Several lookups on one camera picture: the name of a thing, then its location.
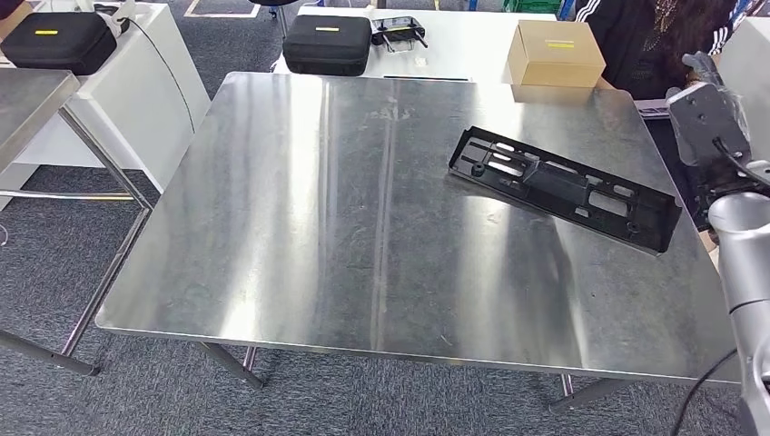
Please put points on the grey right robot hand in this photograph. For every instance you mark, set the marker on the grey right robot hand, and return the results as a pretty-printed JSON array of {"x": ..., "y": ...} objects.
[{"x": 701, "y": 63}]

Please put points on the black plastic frame part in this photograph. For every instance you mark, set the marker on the black plastic frame part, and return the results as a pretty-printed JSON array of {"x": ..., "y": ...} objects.
[{"x": 553, "y": 180}]

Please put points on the stainless steel workbench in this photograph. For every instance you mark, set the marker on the stainless steel workbench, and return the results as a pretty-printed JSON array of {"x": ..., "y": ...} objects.
[{"x": 301, "y": 210}]

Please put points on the person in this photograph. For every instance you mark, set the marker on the person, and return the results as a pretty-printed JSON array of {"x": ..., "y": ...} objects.
[{"x": 637, "y": 48}]

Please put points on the dark tablet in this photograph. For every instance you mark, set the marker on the dark tablet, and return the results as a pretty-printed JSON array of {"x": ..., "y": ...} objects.
[{"x": 652, "y": 109}]

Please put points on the cardboard box yellow label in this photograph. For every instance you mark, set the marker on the cardboard box yellow label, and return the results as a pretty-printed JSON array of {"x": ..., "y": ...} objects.
[{"x": 553, "y": 57}]

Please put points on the green plastic crate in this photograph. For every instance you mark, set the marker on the green plastic crate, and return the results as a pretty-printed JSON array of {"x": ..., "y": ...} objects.
[{"x": 532, "y": 6}]

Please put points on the black handheld controller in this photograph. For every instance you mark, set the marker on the black handheld controller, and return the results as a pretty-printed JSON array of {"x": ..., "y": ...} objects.
[{"x": 397, "y": 30}]

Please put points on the black case yellow label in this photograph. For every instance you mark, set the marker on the black case yellow label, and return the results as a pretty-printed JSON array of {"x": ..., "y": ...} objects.
[
  {"x": 54, "y": 45},
  {"x": 325, "y": 45}
]

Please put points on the black stool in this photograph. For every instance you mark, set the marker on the black stool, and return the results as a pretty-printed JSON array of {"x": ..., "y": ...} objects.
[{"x": 274, "y": 2}]

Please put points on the white device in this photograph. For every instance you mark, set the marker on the white device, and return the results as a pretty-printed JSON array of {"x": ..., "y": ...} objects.
[{"x": 114, "y": 18}]

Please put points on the stainless steel table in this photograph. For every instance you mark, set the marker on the stainless steel table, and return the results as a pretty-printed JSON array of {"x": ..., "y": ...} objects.
[{"x": 30, "y": 96}]

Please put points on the plain cardboard box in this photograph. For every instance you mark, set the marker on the plain cardboard box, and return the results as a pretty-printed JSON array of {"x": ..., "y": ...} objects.
[{"x": 12, "y": 21}]

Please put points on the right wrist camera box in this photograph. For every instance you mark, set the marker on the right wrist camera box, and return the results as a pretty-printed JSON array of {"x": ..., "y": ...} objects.
[{"x": 704, "y": 120}]

